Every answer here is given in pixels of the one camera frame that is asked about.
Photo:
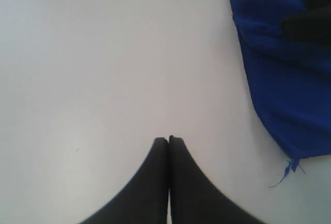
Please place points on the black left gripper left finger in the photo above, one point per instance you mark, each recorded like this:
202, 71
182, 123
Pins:
144, 199

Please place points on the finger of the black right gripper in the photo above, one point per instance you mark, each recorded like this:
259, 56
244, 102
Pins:
313, 23

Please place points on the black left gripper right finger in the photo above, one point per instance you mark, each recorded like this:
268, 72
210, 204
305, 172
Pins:
193, 197

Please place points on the blue towel with white label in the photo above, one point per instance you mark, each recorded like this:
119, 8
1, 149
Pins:
289, 79

